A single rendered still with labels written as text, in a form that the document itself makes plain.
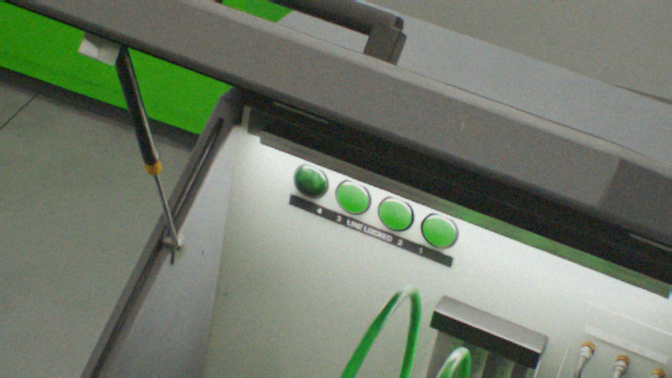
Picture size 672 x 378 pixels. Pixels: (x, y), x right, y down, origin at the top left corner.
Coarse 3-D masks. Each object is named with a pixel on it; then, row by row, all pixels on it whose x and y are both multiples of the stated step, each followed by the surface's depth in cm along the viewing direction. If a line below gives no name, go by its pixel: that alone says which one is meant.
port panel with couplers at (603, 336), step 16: (592, 304) 157; (592, 320) 158; (608, 320) 157; (624, 320) 157; (576, 336) 160; (592, 336) 159; (608, 336) 158; (624, 336) 158; (640, 336) 157; (656, 336) 156; (576, 352) 161; (592, 352) 159; (608, 352) 159; (624, 352) 158; (640, 352) 157; (656, 352) 157; (592, 368) 161; (608, 368) 160; (624, 368) 157; (640, 368) 159; (656, 368) 158
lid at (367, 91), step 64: (64, 0) 70; (128, 0) 69; (192, 0) 68; (320, 0) 70; (192, 64) 68; (256, 64) 67; (320, 64) 66; (384, 64) 65; (384, 128) 65; (448, 128) 64; (512, 128) 63; (576, 128) 63; (576, 192) 62; (640, 192) 63
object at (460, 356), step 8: (456, 352) 143; (464, 352) 144; (448, 360) 141; (456, 360) 141; (464, 360) 147; (448, 368) 139; (464, 368) 150; (440, 376) 138; (448, 376) 139; (456, 376) 153; (464, 376) 152
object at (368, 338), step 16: (400, 288) 143; (416, 288) 148; (384, 304) 140; (416, 304) 152; (384, 320) 138; (416, 320) 156; (368, 336) 136; (416, 336) 158; (368, 352) 135; (352, 368) 133
